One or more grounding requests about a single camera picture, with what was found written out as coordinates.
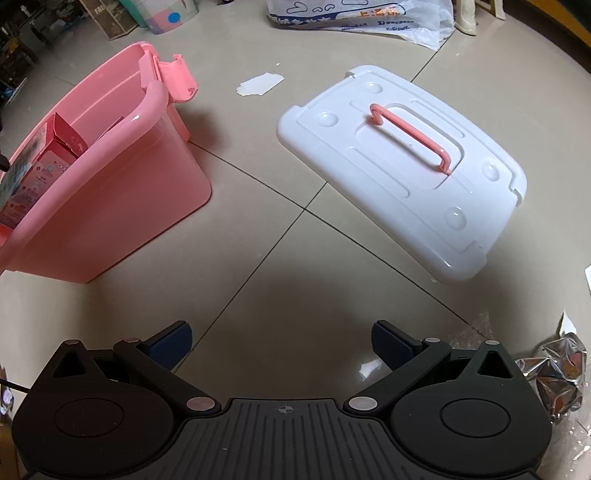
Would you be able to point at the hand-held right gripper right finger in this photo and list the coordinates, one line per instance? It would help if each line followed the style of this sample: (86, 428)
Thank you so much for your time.
(392, 344)

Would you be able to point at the clear plastic wrap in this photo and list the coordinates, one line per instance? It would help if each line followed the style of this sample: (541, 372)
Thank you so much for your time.
(480, 330)

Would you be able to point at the white printed plastic bag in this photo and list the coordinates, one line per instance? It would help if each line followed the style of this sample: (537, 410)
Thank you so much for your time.
(351, 14)

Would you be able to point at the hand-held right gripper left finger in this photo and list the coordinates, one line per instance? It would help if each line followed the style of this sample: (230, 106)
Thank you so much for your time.
(171, 345)

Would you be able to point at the pink plastic storage box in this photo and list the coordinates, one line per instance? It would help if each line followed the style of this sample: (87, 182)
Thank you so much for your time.
(138, 194)

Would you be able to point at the pastel storage bin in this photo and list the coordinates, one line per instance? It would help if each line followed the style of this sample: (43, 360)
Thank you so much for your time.
(161, 14)

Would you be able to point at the crumpled silver foil wrapper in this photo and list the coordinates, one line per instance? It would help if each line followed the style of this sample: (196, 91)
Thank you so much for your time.
(551, 374)

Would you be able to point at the pink printed carton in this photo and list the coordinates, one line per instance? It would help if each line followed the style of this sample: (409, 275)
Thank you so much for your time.
(39, 184)

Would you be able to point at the cream plastic object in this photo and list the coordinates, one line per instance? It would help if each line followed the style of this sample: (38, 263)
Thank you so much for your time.
(466, 16)

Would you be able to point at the cardboard box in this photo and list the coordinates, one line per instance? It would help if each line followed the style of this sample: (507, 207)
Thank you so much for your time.
(108, 18)

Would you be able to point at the white paper scrap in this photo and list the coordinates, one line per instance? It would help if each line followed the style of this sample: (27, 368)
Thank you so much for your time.
(261, 84)

